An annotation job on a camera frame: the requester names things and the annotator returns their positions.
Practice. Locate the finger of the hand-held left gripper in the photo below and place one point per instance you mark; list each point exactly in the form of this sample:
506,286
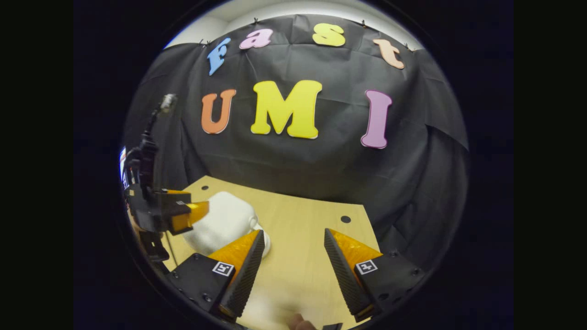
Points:
190,215
176,196

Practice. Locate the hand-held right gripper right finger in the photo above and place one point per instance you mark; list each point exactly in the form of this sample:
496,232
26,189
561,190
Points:
344,275

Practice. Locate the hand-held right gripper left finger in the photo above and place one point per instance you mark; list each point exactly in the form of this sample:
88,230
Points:
247,275

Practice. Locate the white suitcase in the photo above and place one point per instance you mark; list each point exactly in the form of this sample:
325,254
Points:
224,220

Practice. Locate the black backdrop cloth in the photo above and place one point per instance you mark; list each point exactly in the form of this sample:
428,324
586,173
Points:
298,174

